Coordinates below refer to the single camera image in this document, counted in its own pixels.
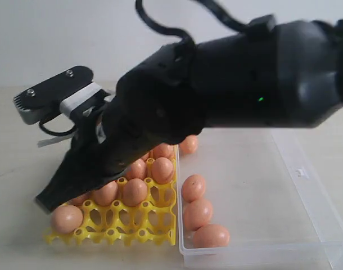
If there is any small white plastic clip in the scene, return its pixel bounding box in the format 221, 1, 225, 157
296, 168, 309, 178

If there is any brown egg nine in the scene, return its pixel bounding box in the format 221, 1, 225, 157
92, 181, 118, 206

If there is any brown egg four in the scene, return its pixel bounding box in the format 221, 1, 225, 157
152, 143, 174, 159

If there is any yellow plastic egg tray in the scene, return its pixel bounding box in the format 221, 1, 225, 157
44, 146, 179, 246

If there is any brown egg five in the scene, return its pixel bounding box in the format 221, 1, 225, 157
51, 205, 83, 234

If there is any brown egg seven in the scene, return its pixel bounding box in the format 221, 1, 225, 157
68, 193, 89, 206

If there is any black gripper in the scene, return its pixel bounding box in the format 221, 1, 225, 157
34, 97, 160, 214

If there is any brown egg fifteen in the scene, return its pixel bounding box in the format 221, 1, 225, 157
192, 224, 230, 248

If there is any brown egg sixteen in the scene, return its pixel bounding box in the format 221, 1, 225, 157
151, 157, 174, 185

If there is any brown egg thirteen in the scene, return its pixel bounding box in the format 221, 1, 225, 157
183, 198, 213, 231

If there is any brown egg eleven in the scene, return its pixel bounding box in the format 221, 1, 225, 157
125, 159, 147, 179

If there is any brown egg six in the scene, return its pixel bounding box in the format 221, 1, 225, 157
179, 135, 198, 155

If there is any clear plastic container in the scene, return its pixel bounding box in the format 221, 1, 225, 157
177, 129, 343, 269

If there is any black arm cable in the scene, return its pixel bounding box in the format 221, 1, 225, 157
134, 0, 251, 40

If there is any brown egg twelve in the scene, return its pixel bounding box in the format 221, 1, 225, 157
181, 174, 206, 203

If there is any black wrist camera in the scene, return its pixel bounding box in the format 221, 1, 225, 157
13, 66, 102, 125

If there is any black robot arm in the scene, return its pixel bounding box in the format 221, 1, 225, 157
35, 19, 343, 213

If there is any brown egg ten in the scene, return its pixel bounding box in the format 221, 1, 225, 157
123, 178, 147, 207

